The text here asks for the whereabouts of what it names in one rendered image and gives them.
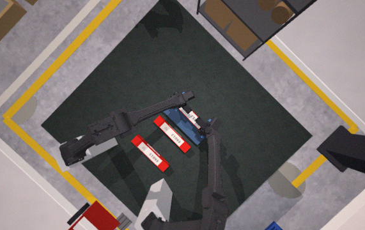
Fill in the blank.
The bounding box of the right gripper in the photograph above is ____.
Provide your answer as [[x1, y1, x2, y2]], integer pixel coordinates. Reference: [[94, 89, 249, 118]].
[[196, 119, 211, 138]]

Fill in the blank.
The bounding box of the blue rectangular platform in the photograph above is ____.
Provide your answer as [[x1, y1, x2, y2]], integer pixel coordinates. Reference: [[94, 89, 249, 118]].
[[163, 109, 205, 144]]

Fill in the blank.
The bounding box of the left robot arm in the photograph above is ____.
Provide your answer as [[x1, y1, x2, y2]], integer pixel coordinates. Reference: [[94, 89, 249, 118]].
[[59, 90, 195, 166]]

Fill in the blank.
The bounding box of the red box with white label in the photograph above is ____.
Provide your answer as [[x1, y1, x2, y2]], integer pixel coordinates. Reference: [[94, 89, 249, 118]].
[[153, 116, 190, 153], [131, 135, 169, 172], [179, 108, 201, 129]]

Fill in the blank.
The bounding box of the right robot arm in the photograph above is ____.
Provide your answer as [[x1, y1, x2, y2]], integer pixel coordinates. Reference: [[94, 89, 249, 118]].
[[141, 116, 229, 230]]

